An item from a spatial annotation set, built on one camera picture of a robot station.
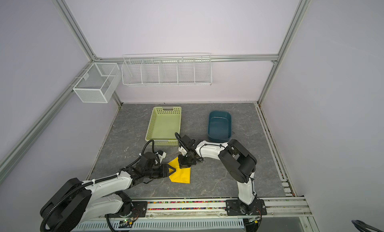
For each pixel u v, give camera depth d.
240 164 0.49
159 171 0.75
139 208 0.74
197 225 1.58
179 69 1.02
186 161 0.79
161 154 0.82
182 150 0.86
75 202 0.42
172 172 0.82
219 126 1.08
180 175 0.85
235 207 0.74
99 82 0.98
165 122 1.10
